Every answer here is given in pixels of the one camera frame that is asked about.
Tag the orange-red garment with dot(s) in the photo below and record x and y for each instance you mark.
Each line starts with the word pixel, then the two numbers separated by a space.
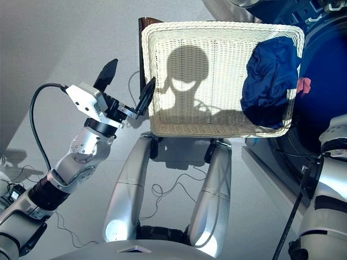
pixel 304 85

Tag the black power adapter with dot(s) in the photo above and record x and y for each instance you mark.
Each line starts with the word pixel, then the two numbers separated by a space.
pixel 16 193

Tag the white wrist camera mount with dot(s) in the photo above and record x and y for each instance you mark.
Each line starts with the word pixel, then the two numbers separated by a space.
pixel 84 97

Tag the silver robot torso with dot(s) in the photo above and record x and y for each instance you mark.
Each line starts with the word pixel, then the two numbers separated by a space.
pixel 135 250

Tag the pale woven basket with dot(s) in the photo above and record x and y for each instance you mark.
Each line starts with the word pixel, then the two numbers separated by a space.
pixel 222 81

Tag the silver robot leg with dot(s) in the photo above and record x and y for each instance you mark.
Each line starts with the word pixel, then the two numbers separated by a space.
pixel 124 195
pixel 214 195

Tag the navy blue garment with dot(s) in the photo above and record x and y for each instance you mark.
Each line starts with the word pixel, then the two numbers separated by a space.
pixel 271 81

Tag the grey washing machine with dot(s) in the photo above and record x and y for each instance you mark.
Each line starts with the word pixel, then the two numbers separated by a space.
pixel 325 67

